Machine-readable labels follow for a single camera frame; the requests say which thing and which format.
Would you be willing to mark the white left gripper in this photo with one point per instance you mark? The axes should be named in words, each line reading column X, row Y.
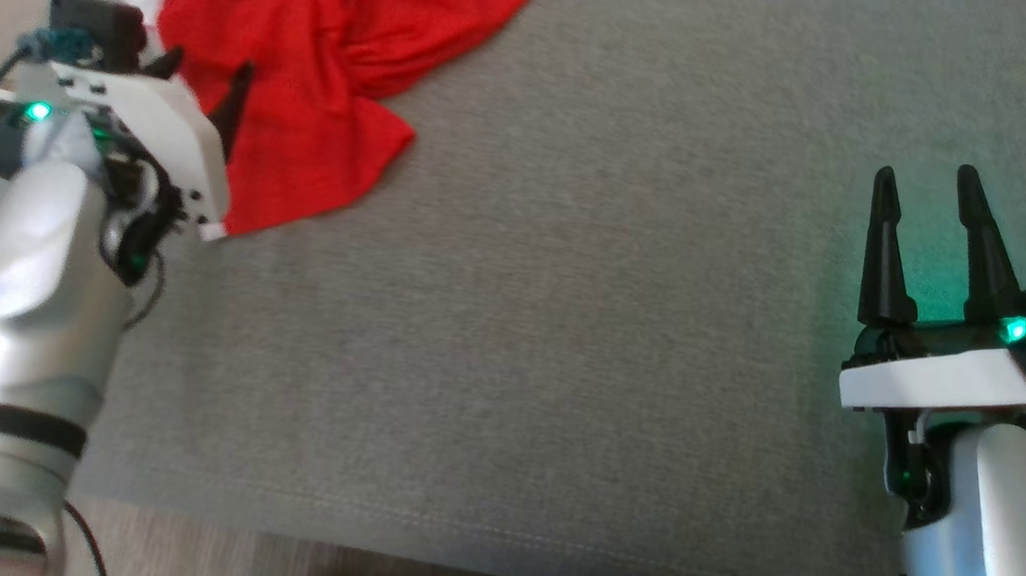
column 161, row 129

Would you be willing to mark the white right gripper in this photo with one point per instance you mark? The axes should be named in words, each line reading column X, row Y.
column 930, row 376

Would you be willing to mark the red jersey with white trim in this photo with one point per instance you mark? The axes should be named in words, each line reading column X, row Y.
column 332, row 50

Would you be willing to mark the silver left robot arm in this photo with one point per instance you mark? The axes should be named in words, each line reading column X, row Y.
column 23, row 254

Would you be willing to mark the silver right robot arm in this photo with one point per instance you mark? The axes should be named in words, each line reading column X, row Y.
column 992, row 524

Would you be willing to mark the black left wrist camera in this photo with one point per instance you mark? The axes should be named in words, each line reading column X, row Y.
column 96, row 31

